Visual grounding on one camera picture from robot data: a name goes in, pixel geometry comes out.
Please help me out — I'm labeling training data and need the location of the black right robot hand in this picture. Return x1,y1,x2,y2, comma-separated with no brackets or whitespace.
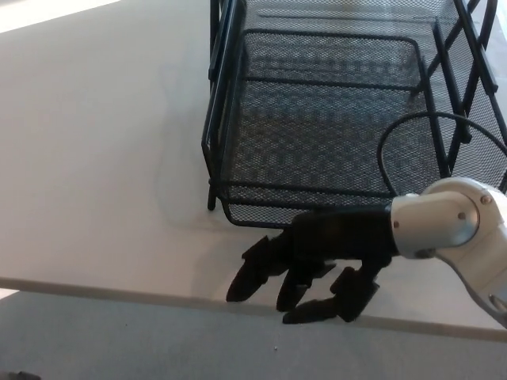
225,208,398,324

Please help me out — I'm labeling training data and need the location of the black mesh tray with label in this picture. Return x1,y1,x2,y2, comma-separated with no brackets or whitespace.
219,28,453,231

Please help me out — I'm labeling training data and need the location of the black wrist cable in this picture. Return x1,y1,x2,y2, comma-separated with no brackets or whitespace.
376,111,507,199

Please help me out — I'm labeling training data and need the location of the black metal organizer frame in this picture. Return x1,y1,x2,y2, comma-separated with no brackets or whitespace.
206,0,499,212

